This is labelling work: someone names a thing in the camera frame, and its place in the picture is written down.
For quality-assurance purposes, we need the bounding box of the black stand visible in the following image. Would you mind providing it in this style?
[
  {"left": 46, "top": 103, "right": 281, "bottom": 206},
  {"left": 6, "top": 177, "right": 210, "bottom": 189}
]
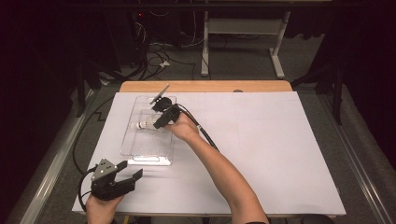
[
  {"left": 290, "top": 63, "right": 344, "bottom": 126},
  {"left": 76, "top": 60, "right": 125, "bottom": 119}
]

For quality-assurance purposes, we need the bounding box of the aluminium rail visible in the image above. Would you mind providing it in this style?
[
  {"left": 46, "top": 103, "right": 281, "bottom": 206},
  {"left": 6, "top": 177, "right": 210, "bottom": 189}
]
[
  {"left": 18, "top": 88, "right": 96, "bottom": 224},
  {"left": 317, "top": 92, "right": 396, "bottom": 224}
]

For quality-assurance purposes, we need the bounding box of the person's left hand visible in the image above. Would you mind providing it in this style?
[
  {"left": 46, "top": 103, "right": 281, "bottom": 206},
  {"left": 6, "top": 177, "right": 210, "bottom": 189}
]
[{"left": 85, "top": 195, "right": 125, "bottom": 224}]

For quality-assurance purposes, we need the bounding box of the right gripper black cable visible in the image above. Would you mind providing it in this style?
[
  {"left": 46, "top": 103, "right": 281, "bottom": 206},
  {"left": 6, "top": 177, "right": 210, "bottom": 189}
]
[{"left": 174, "top": 103, "right": 220, "bottom": 153}]

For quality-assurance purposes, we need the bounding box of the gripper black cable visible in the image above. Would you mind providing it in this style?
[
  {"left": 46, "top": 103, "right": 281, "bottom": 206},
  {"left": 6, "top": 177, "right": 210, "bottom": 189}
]
[
  {"left": 78, "top": 166, "right": 98, "bottom": 213},
  {"left": 174, "top": 103, "right": 220, "bottom": 153}
]

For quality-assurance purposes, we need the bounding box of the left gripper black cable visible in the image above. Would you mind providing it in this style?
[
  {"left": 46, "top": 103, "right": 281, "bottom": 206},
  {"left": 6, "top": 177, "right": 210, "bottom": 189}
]
[{"left": 78, "top": 166, "right": 98, "bottom": 213}]

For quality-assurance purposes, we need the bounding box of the tangle of black cables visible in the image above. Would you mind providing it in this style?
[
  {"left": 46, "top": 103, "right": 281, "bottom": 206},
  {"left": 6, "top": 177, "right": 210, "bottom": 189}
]
[{"left": 130, "top": 8, "right": 204, "bottom": 82}]

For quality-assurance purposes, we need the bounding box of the dark curtain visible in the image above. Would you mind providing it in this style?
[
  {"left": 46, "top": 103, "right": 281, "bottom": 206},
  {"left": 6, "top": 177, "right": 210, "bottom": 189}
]
[
  {"left": 284, "top": 0, "right": 396, "bottom": 169},
  {"left": 0, "top": 0, "right": 82, "bottom": 216}
]

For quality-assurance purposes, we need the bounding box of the white metal stand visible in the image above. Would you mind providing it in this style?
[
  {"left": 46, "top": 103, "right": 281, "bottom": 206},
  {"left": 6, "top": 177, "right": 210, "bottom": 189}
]
[{"left": 200, "top": 10, "right": 286, "bottom": 79}]

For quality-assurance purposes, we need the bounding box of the wooden table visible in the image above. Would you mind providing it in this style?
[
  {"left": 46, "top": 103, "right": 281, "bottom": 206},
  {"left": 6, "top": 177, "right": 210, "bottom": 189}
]
[{"left": 74, "top": 79, "right": 339, "bottom": 218}]

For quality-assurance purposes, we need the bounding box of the white board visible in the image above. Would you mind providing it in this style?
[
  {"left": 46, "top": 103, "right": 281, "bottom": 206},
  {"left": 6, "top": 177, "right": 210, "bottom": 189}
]
[{"left": 72, "top": 91, "right": 347, "bottom": 217}]

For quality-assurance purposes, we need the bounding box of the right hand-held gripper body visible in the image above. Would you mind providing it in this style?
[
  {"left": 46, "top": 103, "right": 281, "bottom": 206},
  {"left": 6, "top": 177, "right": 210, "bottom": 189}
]
[{"left": 149, "top": 83, "right": 174, "bottom": 113}]

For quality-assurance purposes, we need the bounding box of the dark equipment with red light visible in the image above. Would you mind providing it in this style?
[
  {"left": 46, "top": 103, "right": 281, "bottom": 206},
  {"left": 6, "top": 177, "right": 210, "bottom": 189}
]
[{"left": 130, "top": 8, "right": 150, "bottom": 68}]

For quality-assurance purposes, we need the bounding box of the person's right hand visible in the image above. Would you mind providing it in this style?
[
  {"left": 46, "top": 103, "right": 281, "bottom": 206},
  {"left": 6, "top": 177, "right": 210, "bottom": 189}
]
[{"left": 163, "top": 113, "right": 200, "bottom": 143}]

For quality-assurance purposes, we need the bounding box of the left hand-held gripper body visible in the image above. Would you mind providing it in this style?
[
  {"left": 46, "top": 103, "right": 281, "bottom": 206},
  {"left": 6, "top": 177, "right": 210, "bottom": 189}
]
[{"left": 90, "top": 158, "right": 136, "bottom": 201}]

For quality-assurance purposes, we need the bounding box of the thin black cable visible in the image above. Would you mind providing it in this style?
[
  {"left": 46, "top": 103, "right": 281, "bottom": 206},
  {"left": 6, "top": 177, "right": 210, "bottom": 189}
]
[{"left": 72, "top": 95, "right": 116, "bottom": 175}]

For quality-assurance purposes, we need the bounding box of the clear plastic tray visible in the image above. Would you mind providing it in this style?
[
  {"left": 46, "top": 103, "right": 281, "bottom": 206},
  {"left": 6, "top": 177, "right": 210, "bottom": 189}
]
[{"left": 120, "top": 94, "right": 177, "bottom": 167}]

